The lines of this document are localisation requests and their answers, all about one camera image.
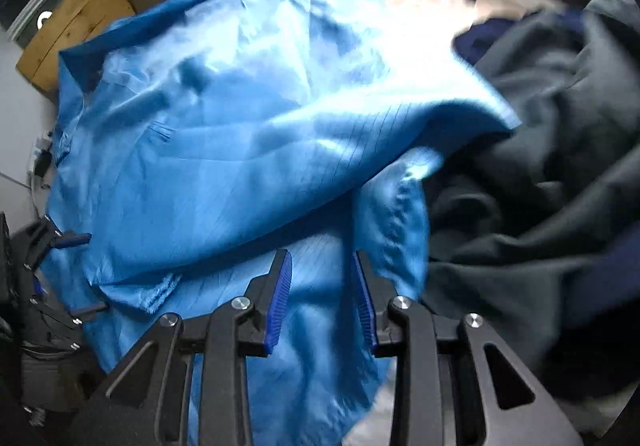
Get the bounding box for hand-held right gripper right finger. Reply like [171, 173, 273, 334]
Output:
[352, 250, 586, 446]

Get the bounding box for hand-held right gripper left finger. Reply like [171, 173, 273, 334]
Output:
[65, 249, 293, 446]

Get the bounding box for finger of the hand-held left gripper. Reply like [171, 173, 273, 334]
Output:
[64, 302, 109, 323]
[22, 220, 93, 273]

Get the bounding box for blue shirt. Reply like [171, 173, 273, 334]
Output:
[40, 0, 521, 446]

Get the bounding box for pine wood plank board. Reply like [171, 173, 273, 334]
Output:
[15, 0, 137, 94]

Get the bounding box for dark grey garment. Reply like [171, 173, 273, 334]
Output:
[420, 0, 640, 407]

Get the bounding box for navy blue garment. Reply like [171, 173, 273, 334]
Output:
[452, 8, 586, 69]

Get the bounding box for charger cables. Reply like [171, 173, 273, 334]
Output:
[27, 128, 58, 194]

